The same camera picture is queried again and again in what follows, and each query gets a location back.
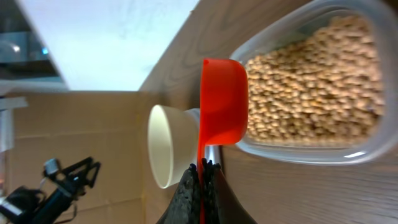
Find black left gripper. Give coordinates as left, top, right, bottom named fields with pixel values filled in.
left=43, top=157, right=101, bottom=199

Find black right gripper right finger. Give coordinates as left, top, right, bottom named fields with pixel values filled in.
left=201, top=159, right=256, bottom=224

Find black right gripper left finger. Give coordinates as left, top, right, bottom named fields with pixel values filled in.
left=157, top=164, right=201, bottom=224

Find red measuring scoop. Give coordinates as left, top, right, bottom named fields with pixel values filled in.
left=197, top=58, right=248, bottom=224

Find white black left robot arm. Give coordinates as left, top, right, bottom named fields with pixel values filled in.
left=1, top=157, right=101, bottom=224

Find cream round bowl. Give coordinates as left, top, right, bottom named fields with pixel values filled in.
left=147, top=105, right=198, bottom=189

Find white digital kitchen scale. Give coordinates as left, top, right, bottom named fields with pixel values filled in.
left=186, top=108, right=222, bottom=167

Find brown cardboard panel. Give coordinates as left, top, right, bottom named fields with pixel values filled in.
left=6, top=90, right=187, bottom=224

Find tan soybeans pile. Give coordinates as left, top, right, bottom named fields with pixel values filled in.
left=245, top=16, right=385, bottom=146

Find clear plastic container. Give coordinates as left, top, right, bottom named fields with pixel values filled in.
left=231, top=0, right=397, bottom=166

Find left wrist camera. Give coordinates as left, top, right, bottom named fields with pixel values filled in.
left=44, top=158, right=61, bottom=177

